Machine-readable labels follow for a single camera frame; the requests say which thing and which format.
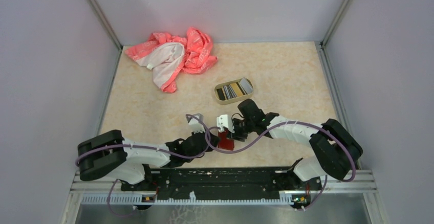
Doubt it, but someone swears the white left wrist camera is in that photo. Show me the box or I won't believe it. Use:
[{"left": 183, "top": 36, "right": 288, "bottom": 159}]
[{"left": 186, "top": 114, "right": 206, "bottom": 133}]

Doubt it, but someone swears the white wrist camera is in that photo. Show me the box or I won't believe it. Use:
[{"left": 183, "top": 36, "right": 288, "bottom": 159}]
[
  {"left": 186, "top": 114, "right": 206, "bottom": 133},
  {"left": 216, "top": 114, "right": 234, "bottom": 132}
]

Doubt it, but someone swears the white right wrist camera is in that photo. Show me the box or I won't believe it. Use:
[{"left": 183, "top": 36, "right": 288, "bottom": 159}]
[{"left": 216, "top": 114, "right": 234, "bottom": 132}]

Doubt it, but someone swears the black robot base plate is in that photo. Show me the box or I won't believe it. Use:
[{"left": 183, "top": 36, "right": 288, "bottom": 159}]
[{"left": 121, "top": 166, "right": 322, "bottom": 200}]

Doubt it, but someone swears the pink white crumpled cloth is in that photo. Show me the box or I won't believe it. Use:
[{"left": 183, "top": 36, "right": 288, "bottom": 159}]
[{"left": 125, "top": 27, "right": 218, "bottom": 93}]

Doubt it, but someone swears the red card holder wallet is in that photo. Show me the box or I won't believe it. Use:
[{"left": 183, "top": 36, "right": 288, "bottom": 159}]
[{"left": 218, "top": 129, "right": 234, "bottom": 151}]

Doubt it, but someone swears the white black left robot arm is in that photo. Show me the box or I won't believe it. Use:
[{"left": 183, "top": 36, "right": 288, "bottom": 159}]
[{"left": 75, "top": 130, "right": 220, "bottom": 190}]

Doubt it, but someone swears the beige oval card tray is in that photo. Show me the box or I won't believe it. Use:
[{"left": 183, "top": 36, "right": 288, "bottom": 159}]
[{"left": 214, "top": 77, "right": 254, "bottom": 105}]

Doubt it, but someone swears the white slotted cable duct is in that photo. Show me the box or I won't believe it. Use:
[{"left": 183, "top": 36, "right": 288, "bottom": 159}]
[{"left": 81, "top": 192, "right": 294, "bottom": 206}]

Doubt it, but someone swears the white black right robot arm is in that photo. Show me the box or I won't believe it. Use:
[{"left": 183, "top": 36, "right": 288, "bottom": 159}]
[{"left": 216, "top": 99, "right": 363, "bottom": 189}]

